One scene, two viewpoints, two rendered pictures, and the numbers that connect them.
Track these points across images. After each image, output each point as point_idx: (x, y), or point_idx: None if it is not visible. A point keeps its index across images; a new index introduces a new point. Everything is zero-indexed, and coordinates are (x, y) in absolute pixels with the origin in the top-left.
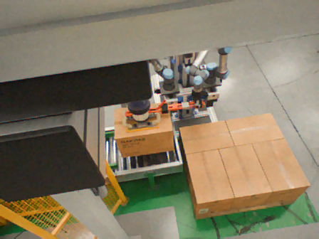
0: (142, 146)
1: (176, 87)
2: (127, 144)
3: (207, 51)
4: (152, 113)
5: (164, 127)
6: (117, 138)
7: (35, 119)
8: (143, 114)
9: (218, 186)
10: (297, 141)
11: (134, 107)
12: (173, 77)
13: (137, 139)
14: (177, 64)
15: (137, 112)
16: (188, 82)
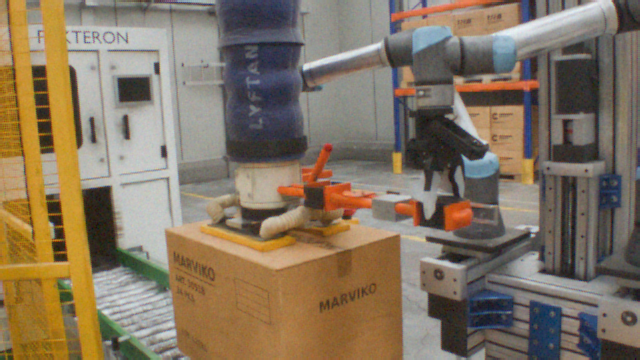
0: (209, 316)
1: (497, 240)
2: (184, 276)
3: (580, 12)
4: (293, 205)
5: (275, 257)
6: (168, 229)
7: None
8: (242, 161)
9: None
10: None
11: (226, 116)
12: (488, 179)
13: (199, 261)
14: (541, 161)
15: (228, 145)
16: (568, 260)
